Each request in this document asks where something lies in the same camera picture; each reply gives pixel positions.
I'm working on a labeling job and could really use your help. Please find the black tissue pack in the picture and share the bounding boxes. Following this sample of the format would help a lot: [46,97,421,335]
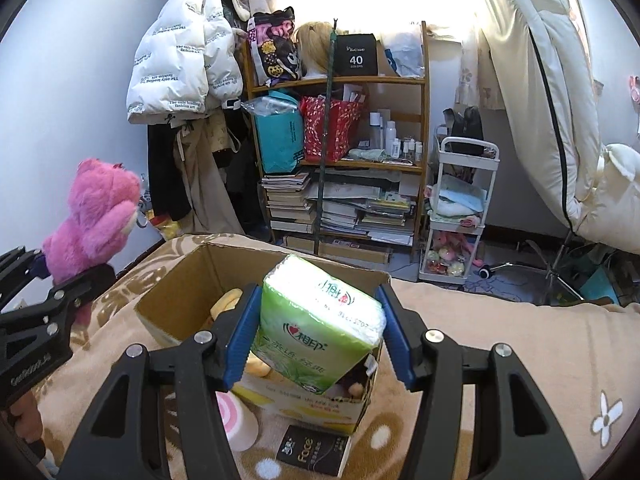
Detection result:
[276,424,351,478]

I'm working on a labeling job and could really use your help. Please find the pile of small plush toys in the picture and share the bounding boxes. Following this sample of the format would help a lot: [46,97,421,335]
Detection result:
[425,232,481,278]

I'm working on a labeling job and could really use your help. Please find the white puffer jacket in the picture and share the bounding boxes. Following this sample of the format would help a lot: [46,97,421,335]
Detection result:
[126,0,246,123]

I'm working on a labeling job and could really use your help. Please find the yellow plush toy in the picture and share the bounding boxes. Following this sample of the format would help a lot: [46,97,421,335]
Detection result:
[207,287,273,378]

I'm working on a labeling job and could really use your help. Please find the stack of books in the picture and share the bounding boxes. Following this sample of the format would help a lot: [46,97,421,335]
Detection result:
[261,172,318,233]

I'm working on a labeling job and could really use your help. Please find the plastic bag with yellow items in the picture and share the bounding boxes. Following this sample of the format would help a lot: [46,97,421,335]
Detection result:
[142,200,182,241]

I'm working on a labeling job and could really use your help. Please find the black box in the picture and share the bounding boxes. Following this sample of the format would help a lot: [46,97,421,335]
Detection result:
[334,33,381,78]

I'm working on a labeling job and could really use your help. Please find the beige hanging coat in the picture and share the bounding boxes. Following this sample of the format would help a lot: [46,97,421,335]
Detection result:
[172,120,246,236]

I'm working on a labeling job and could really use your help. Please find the green tissue pack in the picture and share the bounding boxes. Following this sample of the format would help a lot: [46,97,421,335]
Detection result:
[248,254,388,396]

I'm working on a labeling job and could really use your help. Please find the dark hanging clothes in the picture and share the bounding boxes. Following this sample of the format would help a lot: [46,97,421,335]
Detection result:
[146,107,201,221]

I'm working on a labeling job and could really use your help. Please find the bamboo shelf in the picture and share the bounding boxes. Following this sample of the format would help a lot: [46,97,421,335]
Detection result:
[243,21,431,263]

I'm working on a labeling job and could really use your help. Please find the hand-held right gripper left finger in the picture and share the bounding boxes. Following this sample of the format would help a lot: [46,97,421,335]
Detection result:
[57,284,263,480]

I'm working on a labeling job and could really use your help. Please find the white plastic bag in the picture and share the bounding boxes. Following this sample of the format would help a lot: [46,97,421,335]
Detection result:
[382,30,426,79]

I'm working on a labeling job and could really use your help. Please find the cardboard box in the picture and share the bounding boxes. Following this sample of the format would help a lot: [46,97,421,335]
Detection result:
[134,242,393,436]

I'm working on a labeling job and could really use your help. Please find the pink swirl squishy cake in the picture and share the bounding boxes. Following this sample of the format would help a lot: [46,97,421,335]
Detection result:
[215,391,261,453]

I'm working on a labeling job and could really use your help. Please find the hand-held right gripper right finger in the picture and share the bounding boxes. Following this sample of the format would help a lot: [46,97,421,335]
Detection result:
[375,284,583,480]

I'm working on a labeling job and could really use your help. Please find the white rolling cart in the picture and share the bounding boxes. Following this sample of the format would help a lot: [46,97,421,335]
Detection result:
[419,136,501,283]

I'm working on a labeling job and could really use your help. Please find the row of white bottles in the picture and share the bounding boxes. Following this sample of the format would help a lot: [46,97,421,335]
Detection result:
[369,110,423,161]

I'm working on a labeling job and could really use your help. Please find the teal shopping bag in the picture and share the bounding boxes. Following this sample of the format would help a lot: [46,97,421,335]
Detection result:
[252,92,306,175]

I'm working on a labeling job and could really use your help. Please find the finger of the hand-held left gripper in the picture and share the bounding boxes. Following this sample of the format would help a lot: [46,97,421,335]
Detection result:
[0,246,52,306]
[0,264,117,347]

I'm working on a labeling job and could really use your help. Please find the red patterned bag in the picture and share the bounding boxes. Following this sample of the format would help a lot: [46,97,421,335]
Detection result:
[299,95,366,163]

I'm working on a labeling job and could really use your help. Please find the clear plastic bag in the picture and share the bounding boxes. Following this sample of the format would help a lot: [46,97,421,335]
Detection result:
[241,95,301,116]

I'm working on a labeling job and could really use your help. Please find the folded cloths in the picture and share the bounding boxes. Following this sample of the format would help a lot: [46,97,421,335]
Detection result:
[425,176,488,218]

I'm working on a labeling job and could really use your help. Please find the blonde wig on mannequin head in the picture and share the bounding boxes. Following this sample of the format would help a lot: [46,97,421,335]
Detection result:
[291,21,341,78]

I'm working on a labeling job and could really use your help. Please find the pile of papers and booklets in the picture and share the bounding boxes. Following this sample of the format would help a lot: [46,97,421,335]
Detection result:
[315,180,416,248]

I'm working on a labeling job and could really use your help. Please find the office chair with white cushion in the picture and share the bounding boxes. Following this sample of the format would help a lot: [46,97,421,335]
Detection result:
[480,142,640,308]

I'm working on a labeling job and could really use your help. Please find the person's left hand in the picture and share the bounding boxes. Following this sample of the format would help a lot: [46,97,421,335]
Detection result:
[6,388,46,444]

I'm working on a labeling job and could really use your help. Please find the black patterned tote bag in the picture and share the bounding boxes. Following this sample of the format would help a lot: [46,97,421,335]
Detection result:
[247,7,303,86]

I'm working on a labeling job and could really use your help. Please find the white gaming chair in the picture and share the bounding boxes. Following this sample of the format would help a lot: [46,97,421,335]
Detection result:
[475,0,606,233]

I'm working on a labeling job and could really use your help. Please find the pink plush bear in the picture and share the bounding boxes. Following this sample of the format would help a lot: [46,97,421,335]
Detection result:
[42,158,143,328]

